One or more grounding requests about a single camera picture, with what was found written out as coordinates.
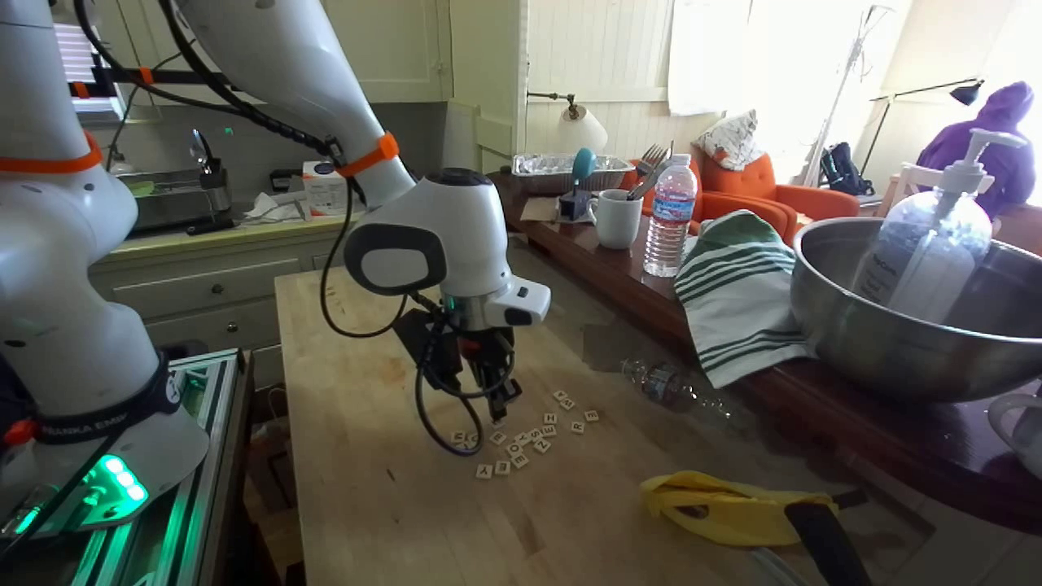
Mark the dark wooden table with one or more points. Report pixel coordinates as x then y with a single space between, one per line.
869 435

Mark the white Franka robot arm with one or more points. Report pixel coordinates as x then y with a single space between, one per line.
67 280

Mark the green striped white towel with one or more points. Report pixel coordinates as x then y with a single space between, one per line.
737 293

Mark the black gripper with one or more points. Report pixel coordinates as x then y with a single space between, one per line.
487 345

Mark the white patterned pillow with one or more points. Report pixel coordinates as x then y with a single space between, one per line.
735 135

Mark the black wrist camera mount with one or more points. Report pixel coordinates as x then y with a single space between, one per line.
425 345

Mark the cream letter tile S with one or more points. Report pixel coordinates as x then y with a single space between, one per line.
578 425

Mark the orange armchair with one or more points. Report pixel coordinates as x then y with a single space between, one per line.
783 198

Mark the spray bottle in bowl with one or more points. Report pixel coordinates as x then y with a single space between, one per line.
922 254

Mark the person in purple hoodie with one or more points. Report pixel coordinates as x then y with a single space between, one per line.
981 151

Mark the small white box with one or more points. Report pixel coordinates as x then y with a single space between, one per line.
321 184

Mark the metal spoon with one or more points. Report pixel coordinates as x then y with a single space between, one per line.
640 187

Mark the white wall cabinet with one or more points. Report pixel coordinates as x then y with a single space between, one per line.
393 49

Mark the white desk lamp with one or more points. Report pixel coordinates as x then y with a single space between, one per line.
582 129

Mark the white drawer cabinet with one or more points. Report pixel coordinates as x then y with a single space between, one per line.
207 289

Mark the cream letter tile P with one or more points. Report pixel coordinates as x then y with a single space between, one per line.
562 396

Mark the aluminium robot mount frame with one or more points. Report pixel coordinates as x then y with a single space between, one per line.
163 523

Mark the black floor lamp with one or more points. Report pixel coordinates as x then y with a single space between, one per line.
966 92

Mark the black block base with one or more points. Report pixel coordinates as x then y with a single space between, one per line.
576 202

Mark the black appliance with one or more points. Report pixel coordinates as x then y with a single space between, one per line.
184 198

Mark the yellow cloth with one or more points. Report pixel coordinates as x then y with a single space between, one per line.
718 508

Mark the clear plastic wrap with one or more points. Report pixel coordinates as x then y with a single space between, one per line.
664 381

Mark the teal round scoop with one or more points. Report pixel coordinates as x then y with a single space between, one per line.
585 164

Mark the white cup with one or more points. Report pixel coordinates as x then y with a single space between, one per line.
1025 429

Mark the cream letter tile U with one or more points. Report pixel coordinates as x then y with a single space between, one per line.
526 439

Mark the cream letter tile Y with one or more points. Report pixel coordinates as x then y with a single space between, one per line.
544 432

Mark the steel mixing bowl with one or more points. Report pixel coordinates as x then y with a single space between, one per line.
900 345

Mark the white mug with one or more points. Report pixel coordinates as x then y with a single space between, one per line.
618 218

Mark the brown paper sheet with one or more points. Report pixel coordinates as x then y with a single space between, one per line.
538 210

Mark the metal fork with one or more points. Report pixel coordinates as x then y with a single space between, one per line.
657 164

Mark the clear plastic water bottle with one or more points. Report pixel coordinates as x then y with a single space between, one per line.
670 234

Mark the cream letter tile E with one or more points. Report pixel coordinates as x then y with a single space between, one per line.
552 419

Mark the black bag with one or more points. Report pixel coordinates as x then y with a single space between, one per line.
841 166

